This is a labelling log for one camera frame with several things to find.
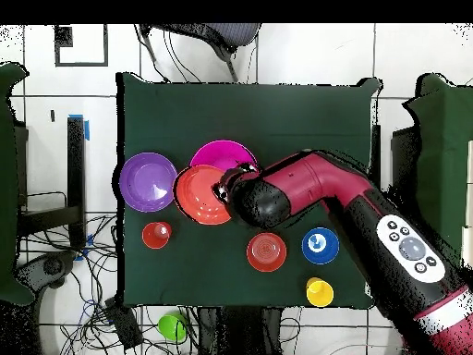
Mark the yellow plastic cup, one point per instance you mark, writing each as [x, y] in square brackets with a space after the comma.
[319, 294]

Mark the orange plastic cup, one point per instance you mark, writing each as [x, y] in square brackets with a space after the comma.
[153, 238]

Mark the black chair base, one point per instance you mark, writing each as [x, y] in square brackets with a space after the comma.
[51, 266]

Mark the dark green table cloth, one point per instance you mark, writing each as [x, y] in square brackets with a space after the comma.
[240, 118]

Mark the dark green side cloth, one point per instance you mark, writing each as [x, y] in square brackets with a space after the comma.
[7, 185]
[443, 166]

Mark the grey office chair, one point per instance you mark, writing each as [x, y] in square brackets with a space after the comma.
[229, 35]

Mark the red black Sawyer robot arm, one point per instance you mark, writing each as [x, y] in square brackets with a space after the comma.
[314, 177]

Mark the black metal post frame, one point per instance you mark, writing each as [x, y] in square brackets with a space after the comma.
[76, 166]

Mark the large pink plastic bowl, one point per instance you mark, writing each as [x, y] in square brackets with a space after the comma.
[221, 155]

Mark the green plastic cup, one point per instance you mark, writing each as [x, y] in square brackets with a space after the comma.
[170, 327]

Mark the blue plastic bowl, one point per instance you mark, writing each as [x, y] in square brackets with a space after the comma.
[329, 255]

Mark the large orange plastic bowl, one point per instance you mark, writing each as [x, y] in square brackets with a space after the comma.
[196, 196]

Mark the purple plastic bowl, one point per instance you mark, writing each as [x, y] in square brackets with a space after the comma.
[147, 181]

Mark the small orange plastic bowl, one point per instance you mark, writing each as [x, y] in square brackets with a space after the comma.
[266, 252]

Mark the black floor box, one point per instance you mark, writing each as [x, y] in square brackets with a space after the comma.
[123, 325]

